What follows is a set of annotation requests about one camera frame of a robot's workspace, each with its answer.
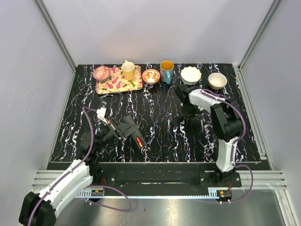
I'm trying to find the white scalloped bowl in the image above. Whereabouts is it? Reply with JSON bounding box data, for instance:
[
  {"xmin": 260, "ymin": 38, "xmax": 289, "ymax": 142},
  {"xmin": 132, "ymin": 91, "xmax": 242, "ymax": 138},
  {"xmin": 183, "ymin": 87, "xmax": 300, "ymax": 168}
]
[{"xmin": 180, "ymin": 66, "xmax": 202, "ymax": 85}]

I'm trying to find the orange floral small bowl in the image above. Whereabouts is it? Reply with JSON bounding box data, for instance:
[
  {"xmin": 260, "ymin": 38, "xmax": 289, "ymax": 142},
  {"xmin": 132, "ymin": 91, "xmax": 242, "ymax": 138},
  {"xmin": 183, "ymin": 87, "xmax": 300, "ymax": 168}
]
[{"xmin": 142, "ymin": 69, "xmax": 160, "ymax": 85}]

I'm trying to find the yellow mug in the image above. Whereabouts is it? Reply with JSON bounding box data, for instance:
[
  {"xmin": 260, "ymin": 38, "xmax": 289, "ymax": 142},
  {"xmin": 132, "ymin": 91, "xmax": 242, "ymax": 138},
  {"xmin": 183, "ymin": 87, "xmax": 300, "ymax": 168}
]
[{"xmin": 121, "ymin": 60, "xmax": 135, "ymax": 81}]

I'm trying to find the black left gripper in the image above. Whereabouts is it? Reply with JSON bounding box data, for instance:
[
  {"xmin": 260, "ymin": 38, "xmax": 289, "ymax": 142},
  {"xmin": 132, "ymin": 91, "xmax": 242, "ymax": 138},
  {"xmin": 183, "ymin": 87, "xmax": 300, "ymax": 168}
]
[{"xmin": 94, "ymin": 118, "xmax": 140, "ymax": 152}]

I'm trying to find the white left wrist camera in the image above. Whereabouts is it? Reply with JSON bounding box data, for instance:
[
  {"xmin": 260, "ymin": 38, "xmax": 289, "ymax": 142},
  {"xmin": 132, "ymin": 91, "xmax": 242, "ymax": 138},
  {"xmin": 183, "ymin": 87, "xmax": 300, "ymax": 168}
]
[{"xmin": 96, "ymin": 107, "xmax": 108, "ymax": 124}]

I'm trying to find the left connector box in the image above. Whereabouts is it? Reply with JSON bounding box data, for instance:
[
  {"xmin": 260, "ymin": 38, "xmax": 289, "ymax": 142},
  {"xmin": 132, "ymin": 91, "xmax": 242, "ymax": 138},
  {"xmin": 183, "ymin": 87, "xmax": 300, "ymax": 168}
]
[{"xmin": 91, "ymin": 187, "xmax": 104, "ymax": 197}]

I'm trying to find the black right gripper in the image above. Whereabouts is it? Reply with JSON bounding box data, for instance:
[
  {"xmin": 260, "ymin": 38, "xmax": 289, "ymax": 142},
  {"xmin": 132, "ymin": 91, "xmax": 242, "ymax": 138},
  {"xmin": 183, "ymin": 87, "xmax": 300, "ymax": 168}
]
[{"xmin": 180, "ymin": 104, "xmax": 203, "ymax": 122}]

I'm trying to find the connector box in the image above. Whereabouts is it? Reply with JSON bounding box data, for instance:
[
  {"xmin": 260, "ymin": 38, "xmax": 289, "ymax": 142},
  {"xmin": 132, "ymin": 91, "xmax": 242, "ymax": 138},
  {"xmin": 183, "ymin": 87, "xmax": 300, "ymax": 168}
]
[
  {"xmin": 217, "ymin": 190, "xmax": 232, "ymax": 200},
  {"xmin": 91, "ymin": 187, "xmax": 104, "ymax": 197}
]

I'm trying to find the pink patterned bowl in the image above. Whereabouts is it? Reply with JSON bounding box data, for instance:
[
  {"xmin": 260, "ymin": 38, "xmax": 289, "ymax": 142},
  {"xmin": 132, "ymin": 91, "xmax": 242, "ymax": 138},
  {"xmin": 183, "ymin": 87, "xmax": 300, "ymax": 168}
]
[{"xmin": 93, "ymin": 66, "xmax": 111, "ymax": 81}]

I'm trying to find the right connector box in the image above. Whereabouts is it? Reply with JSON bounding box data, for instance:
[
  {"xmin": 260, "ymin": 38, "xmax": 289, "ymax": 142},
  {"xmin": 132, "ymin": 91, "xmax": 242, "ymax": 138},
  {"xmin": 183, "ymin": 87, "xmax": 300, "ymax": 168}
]
[{"xmin": 217, "ymin": 190, "xmax": 232, "ymax": 200}]

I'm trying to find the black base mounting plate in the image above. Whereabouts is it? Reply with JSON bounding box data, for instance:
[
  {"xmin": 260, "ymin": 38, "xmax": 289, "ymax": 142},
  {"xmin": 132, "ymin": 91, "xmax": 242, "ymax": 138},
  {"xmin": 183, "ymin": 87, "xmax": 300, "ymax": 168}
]
[{"xmin": 92, "ymin": 162, "xmax": 242, "ymax": 188}]

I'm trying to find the blue mug orange inside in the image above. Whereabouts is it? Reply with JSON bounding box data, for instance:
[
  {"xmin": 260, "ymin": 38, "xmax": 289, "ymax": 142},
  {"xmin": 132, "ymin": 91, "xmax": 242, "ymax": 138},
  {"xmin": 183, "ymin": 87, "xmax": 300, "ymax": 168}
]
[{"xmin": 160, "ymin": 61, "xmax": 174, "ymax": 84}]

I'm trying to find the red orange battery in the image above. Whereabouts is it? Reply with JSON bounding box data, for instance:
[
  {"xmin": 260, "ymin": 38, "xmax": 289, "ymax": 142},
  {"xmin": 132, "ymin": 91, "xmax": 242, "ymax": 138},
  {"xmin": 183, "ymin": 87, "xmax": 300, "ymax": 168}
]
[{"xmin": 136, "ymin": 137, "xmax": 144, "ymax": 148}]

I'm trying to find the beige round bowl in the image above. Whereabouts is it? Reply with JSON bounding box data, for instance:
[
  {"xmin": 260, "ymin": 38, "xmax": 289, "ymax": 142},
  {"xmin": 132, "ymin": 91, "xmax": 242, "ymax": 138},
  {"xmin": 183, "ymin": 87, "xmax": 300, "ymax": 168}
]
[{"xmin": 208, "ymin": 73, "xmax": 228, "ymax": 90}]

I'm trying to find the black remote control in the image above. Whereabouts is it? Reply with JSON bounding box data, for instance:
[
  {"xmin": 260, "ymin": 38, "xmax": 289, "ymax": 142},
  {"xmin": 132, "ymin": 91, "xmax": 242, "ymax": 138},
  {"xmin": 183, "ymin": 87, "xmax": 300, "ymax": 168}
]
[{"xmin": 132, "ymin": 133, "xmax": 147, "ymax": 150}]

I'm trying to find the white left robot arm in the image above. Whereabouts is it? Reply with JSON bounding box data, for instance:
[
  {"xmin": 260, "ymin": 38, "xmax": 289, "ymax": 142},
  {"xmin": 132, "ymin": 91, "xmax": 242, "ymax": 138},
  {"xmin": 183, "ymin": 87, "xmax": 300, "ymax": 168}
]
[{"xmin": 18, "ymin": 114, "xmax": 146, "ymax": 226}]

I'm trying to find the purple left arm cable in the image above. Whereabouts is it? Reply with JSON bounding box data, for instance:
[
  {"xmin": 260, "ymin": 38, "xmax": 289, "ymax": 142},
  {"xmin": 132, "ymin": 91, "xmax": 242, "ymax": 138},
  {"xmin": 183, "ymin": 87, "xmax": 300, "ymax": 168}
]
[{"xmin": 27, "ymin": 106, "xmax": 133, "ymax": 226}]

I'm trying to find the floral rectangular tray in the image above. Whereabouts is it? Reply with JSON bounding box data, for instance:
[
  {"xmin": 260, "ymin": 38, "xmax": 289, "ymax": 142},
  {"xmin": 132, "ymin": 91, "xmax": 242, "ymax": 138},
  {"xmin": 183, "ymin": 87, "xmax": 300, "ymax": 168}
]
[{"xmin": 96, "ymin": 65, "xmax": 143, "ymax": 95}]

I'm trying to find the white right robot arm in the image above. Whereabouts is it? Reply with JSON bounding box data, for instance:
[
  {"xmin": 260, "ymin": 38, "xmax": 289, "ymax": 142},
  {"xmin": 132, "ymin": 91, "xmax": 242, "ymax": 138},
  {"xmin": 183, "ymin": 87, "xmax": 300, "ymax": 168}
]
[{"xmin": 175, "ymin": 84, "xmax": 246, "ymax": 186}]

